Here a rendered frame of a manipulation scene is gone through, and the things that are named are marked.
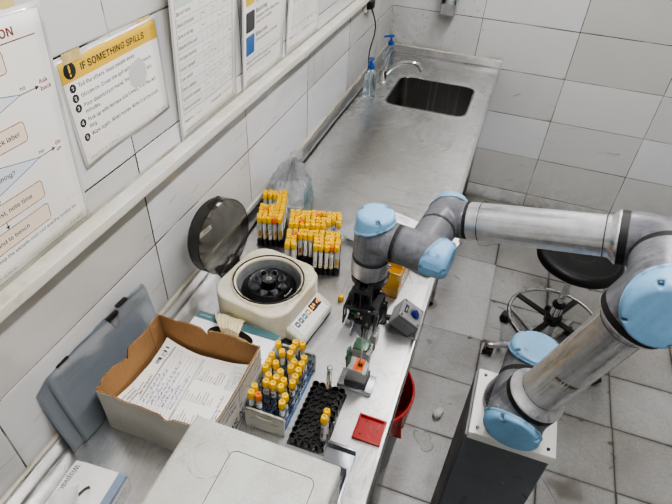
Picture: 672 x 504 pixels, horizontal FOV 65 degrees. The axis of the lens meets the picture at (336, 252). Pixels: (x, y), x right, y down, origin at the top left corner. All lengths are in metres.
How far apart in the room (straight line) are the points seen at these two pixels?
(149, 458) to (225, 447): 0.40
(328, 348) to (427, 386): 1.12
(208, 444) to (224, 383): 0.38
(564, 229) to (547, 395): 0.31
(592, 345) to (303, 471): 0.52
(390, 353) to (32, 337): 0.85
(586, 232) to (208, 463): 0.75
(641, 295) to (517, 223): 0.27
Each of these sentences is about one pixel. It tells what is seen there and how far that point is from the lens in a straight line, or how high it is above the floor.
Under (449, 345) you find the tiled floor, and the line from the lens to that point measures 2.71.
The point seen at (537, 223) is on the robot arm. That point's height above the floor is 1.45.
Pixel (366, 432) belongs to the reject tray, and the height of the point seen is 0.88.
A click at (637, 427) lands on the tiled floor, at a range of 2.76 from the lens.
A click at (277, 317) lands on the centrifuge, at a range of 1.40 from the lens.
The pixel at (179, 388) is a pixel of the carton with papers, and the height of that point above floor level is 0.94.
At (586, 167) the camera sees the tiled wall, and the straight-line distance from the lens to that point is 3.66.
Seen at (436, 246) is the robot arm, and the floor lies 1.41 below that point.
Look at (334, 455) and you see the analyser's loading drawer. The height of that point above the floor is 0.92.
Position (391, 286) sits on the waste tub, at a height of 0.92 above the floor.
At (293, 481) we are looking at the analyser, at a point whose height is 1.17.
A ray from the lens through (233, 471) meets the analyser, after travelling 0.94.
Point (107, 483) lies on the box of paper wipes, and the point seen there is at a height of 0.93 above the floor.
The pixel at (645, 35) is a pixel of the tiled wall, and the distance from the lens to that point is 3.38.
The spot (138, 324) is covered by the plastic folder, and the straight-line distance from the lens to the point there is 1.40.
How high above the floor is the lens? 2.01
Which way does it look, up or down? 40 degrees down
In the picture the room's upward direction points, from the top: 3 degrees clockwise
